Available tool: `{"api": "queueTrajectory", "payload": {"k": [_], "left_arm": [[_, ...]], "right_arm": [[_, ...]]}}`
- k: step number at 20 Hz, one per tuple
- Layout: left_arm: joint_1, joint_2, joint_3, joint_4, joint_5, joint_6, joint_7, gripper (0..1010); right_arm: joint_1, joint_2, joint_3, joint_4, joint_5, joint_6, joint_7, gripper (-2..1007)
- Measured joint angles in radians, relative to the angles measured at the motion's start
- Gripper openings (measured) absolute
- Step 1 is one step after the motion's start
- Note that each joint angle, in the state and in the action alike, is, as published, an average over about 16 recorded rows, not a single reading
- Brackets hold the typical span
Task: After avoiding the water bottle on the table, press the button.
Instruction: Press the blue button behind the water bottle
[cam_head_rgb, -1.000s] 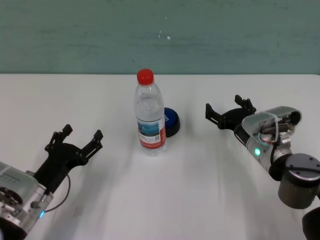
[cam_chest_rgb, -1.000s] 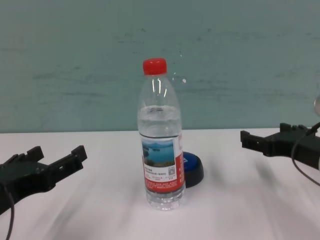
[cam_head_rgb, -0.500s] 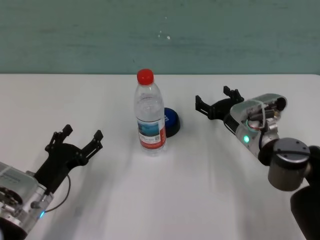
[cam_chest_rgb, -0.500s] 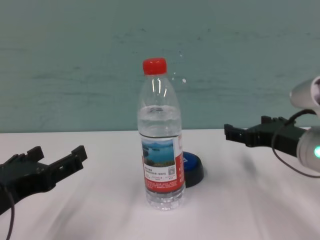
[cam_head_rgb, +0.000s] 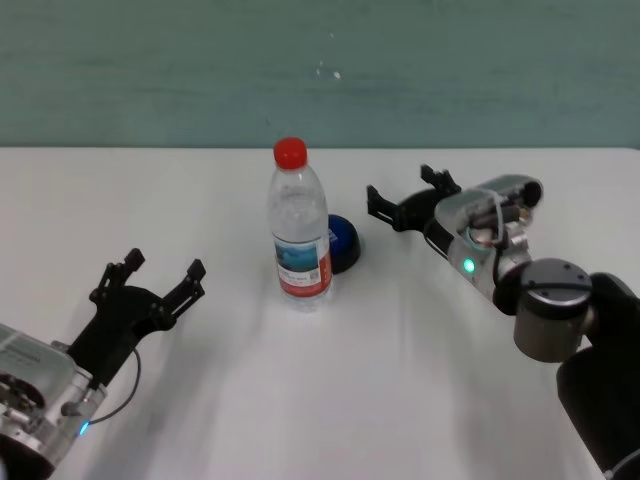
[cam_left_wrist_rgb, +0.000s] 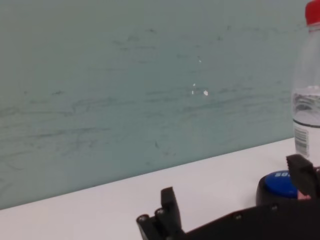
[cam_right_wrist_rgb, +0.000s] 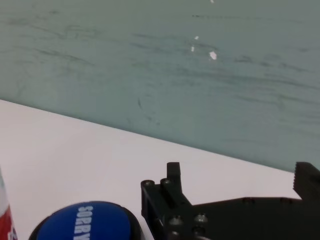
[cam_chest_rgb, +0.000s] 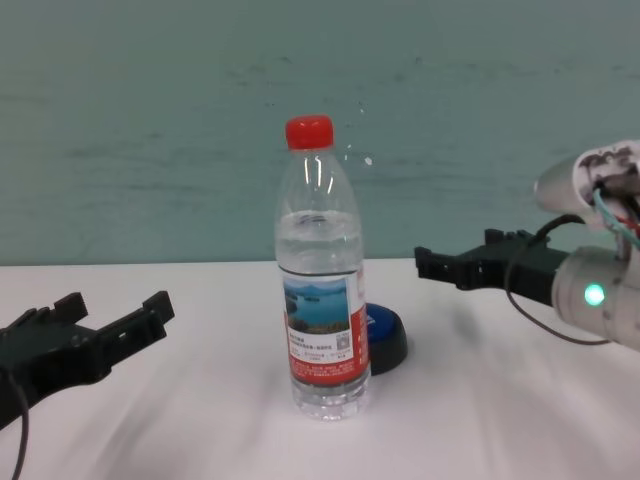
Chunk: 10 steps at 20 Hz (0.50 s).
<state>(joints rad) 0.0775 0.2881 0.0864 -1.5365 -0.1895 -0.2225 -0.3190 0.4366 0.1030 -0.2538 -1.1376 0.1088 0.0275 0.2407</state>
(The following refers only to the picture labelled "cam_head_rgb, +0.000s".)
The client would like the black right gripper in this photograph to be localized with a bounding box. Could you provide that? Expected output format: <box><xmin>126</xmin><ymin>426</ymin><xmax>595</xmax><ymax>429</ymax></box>
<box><xmin>365</xmin><ymin>163</ymin><xmax>465</xmax><ymax>235</ymax></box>

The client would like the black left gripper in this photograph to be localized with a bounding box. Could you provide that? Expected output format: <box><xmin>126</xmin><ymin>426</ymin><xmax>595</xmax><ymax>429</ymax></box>
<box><xmin>69</xmin><ymin>247</ymin><xmax>208</xmax><ymax>390</ymax></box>

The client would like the blue push button black base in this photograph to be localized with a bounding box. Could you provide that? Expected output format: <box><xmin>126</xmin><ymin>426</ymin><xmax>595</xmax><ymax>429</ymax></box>
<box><xmin>327</xmin><ymin>214</ymin><xmax>362</xmax><ymax>275</ymax></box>

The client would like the clear water bottle red cap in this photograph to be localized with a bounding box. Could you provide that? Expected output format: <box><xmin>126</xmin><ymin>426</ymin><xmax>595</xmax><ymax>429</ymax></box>
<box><xmin>267</xmin><ymin>137</ymin><xmax>335</xmax><ymax>314</ymax></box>

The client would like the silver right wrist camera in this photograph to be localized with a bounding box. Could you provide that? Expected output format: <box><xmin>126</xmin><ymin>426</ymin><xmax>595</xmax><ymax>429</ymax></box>
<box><xmin>433</xmin><ymin>173</ymin><xmax>544</xmax><ymax>241</ymax></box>

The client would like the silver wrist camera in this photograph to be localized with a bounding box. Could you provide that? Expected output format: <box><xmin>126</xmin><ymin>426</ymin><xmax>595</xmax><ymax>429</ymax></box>
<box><xmin>433</xmin><ymin>173</ymin><xmax>544</xmax><ymax>241</ymax></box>
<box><xmin>0</xmin><ymin>323</ymin><xmax>77</xmax><ymax>401</ymax></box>

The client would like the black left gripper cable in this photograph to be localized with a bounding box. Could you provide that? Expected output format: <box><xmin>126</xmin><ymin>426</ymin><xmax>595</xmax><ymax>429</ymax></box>
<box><xmin>85</xmin><ymin>346</ymin><xmax>143</xmax><ymax>427</ymax></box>

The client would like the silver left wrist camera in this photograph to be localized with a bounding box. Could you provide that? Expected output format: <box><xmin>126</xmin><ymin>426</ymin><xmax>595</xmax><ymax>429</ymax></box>
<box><xmin>0</xmin><ymin>323</ymin><xmax>77</xmax><ymax>401</ymax></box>

